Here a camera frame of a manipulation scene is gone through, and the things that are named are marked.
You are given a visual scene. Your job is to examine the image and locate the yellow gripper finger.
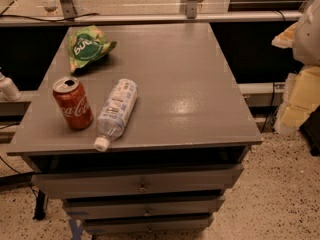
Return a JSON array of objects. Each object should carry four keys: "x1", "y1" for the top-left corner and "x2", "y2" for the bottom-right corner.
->
[
  {"x1": 271, "y1": 23, "x2": 297, "y2": 49},
  {"x1": 274, "y1": 66, "x2": 320, "y2": 134}
]

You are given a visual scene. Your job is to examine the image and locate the clear plastic water bottle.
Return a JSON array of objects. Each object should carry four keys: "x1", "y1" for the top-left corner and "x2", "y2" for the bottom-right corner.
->
[{"x1": 94, "y1": 79, "x2": 138, "y2": 152}]

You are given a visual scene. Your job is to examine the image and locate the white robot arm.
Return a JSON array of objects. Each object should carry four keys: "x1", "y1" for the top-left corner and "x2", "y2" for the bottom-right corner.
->
[{"x1": 271, "y1": 0, "x2": 320, "y2": 134}]

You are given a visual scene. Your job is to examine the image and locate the grey drawer cabinet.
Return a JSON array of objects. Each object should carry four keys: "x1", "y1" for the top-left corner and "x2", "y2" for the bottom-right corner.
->
[{"x1": 7, "y1": 23, "x2": 261, "y2": 225}]

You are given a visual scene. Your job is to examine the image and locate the bottom grey drawer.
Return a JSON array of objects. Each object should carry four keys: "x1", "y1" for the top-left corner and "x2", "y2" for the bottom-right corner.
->
[{"x1": 83, "y1": 215, "x2": 213, "y2": 235}]

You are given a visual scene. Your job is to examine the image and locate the grey drawer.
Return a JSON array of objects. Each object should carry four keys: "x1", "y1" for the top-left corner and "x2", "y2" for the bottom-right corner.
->
[
  {"x1": 32, "y1": 164, "x2": 243, "y2": 199},
  {"x1": 83, "y1": 215, "x2": 213, "y2": 235},
  {"x1": 63, "y1": 195, "x2": 225, "y2": 220}
]

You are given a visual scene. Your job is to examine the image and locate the green snack bag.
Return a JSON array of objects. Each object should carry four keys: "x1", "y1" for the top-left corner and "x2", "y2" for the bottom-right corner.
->
[{"x1": 67, "y1": 25, "x2": 117, "y2": 74}]

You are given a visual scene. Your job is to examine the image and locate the top grey drawer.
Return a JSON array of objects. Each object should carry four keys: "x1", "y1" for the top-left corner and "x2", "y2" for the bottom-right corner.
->
[{"x1": 32, "y1": 164, "x2": 243, "y2": 199}]

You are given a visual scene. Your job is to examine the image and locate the red Coca-Cola can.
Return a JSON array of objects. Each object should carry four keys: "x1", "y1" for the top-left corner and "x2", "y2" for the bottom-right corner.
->
[{"x1": 53, "y1": 76, "x2": 93, "y2": 130}]

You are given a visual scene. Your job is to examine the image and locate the middle grey drawer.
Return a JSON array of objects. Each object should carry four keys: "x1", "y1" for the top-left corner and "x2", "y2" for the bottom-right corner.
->
[{"x1": 63, "y1": 195, "x2": 225, "y2": 220}]

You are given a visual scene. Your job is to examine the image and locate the white cylinder at left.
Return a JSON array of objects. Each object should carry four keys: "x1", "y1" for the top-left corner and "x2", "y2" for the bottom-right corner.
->
[{"x1": 0, "y1": 72, "x2": 22, "y2": 101}]

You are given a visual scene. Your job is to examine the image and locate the grey metal rail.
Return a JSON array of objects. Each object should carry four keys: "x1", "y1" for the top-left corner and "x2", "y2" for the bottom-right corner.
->
[{"x1": 0, "y1": 11, "x2": 302, "y2": 27}]

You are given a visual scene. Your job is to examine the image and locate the black cable on rail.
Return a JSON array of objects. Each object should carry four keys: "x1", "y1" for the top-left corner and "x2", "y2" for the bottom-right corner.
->
[{"x1": 0, "y1": 12, "x2": 100, "y2": 23}]

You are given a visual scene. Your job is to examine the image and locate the black floor cable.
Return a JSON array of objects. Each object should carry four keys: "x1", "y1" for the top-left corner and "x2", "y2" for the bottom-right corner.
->
[{"x1": 0, "y1": 155, "x2": 38, "y2": 198}]

